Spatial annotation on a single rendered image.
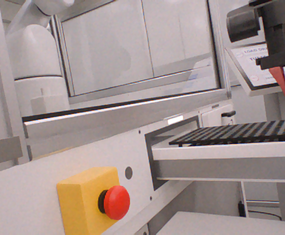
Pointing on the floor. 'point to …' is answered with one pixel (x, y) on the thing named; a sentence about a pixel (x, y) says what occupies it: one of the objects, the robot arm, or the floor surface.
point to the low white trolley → (225, 225)
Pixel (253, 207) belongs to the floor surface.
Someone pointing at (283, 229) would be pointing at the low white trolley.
